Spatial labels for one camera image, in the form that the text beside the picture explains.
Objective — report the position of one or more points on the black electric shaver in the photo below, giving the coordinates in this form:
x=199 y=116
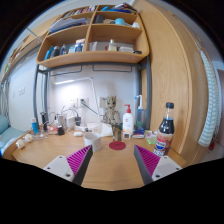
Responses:
x=44 y=120

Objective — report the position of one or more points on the white desk lamp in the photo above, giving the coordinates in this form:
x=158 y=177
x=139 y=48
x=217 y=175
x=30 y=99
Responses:
x=66 y=81

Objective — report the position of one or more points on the white power strip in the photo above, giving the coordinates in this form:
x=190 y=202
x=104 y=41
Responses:
x=70 y=120

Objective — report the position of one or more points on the pink white packet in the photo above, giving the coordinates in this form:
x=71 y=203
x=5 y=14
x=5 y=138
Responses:
x=150 y=133

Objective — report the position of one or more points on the small black jar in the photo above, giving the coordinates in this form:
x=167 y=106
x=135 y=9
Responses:
x=61 y=130

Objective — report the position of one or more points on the grey metal frame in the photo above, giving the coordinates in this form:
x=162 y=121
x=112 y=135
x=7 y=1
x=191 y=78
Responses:
x=148 y=93

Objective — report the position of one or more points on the white red-pump lotion bottle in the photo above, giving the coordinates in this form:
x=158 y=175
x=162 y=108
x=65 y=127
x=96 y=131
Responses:
x=128 y=121

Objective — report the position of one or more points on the wooden shelf unit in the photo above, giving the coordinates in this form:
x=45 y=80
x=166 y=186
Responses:
x=110 y=33

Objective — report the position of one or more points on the brown tree figurine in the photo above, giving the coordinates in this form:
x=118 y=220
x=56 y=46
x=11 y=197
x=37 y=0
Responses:
x=112 y=113

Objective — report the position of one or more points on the small white desk clock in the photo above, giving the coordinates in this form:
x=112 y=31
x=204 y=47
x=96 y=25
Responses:
x=126 y=135

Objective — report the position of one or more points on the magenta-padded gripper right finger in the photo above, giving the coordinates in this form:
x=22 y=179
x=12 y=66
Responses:
x=148 y=160

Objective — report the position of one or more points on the dark cola bottle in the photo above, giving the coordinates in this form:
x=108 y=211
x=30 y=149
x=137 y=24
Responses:
x=165 y=133

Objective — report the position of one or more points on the striped hanging towel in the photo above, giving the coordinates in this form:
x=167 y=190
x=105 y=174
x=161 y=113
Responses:
x=210 y=106

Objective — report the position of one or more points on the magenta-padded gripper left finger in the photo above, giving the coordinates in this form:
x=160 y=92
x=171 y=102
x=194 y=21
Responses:
x=78 y=160

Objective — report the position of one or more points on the clear blue nozzle bottle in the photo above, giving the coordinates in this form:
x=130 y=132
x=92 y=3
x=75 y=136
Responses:
x=140 y=115

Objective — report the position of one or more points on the blue tube bottle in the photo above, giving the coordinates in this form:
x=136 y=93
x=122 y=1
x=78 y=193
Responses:
x=35 y=126

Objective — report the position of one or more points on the small white oval case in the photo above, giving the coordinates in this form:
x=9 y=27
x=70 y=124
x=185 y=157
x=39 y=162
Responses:
x=78 y=134

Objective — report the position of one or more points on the teal cushion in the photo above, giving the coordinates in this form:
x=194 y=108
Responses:
x=8 y=135

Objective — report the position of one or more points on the flat round red coaster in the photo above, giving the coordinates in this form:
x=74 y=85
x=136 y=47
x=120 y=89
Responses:
x=117 y=145

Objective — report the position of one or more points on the small blue box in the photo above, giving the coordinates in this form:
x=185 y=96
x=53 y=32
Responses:
x=139 y=131

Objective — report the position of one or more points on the white tape roll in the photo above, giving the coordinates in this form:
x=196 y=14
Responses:
x=20 y=143
x=28 y=137

